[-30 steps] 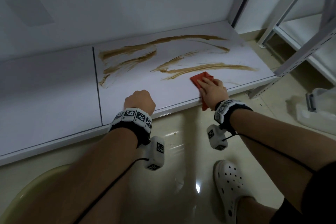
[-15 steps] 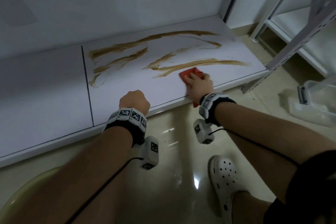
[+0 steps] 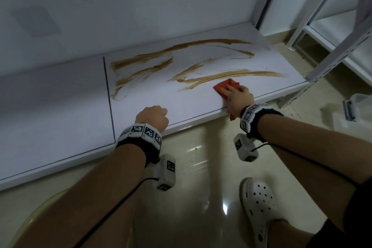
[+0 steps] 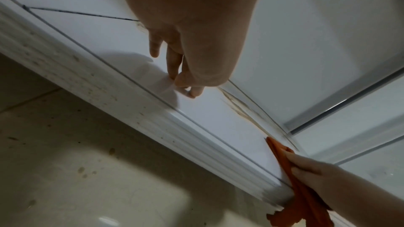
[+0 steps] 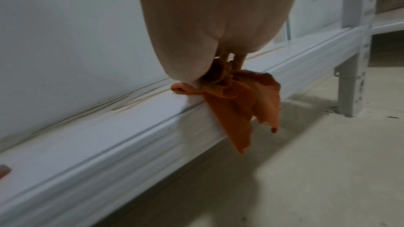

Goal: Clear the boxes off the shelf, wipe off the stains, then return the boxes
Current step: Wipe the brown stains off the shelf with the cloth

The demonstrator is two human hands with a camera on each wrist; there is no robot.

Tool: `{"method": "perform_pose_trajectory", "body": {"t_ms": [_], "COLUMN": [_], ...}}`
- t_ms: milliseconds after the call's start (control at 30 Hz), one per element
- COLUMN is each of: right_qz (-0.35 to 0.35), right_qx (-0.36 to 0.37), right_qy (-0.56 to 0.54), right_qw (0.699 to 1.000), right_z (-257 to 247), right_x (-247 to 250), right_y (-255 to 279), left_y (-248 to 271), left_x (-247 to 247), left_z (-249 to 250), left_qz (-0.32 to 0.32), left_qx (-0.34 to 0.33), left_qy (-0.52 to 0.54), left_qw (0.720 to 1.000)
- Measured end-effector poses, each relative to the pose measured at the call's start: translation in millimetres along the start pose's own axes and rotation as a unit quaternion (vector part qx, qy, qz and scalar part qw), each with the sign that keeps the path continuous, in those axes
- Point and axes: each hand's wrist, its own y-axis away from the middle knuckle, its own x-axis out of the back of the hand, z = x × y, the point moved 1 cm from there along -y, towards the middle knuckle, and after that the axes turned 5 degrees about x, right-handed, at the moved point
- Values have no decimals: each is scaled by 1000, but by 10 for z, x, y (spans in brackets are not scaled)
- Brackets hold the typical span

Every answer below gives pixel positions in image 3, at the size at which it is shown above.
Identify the black right wristband with markers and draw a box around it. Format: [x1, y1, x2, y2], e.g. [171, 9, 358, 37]
[239, 103, 284, 143]

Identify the white metal storage rack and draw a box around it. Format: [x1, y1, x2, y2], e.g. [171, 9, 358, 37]
[286, 0, 372, 87]

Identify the red cleaning cloth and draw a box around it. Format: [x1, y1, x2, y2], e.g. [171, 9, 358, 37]
[213, 78, 242, 121]

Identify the person's right hand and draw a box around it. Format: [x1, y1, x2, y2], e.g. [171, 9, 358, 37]
[219, 83, 256, 119]

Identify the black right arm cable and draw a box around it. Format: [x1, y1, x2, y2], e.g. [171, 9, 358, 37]
[251, 143, 361, 187]

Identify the person's left forearm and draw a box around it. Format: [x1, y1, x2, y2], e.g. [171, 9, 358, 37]
[13, 143, 147, 248]

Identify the yellow plastic basin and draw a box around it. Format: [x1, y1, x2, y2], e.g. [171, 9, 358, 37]
[10, 188, 137, 248]

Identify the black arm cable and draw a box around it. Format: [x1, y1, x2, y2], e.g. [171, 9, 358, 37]
[74, 177, 160, 248]
[251, 143, 361, 187]

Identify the black wristband with markers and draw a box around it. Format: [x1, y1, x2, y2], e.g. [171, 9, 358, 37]
[239, 103, 284, 143]
[115, 123, 163, 167]

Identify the blank white wall plate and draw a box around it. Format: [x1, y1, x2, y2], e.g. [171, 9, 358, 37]
[11, 6, 62, 38]

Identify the white clog shoe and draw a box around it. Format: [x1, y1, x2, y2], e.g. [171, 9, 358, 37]
[239, 177, 288, 248]

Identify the black left wristband with markers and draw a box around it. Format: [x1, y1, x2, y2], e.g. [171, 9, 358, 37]
[115, 123, 163, 167]

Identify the white metal shelf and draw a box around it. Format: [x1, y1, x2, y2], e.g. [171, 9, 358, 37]
[0, 0, 372, 192]

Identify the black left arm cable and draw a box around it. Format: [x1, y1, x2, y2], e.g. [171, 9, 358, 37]
[74, 177, 160, 248]

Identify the person's left hand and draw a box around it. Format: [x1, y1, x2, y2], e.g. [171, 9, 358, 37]
[134, 105, 170, 134]

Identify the person's right forearm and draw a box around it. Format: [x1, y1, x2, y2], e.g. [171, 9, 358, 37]
[257, 114, 372, 222]

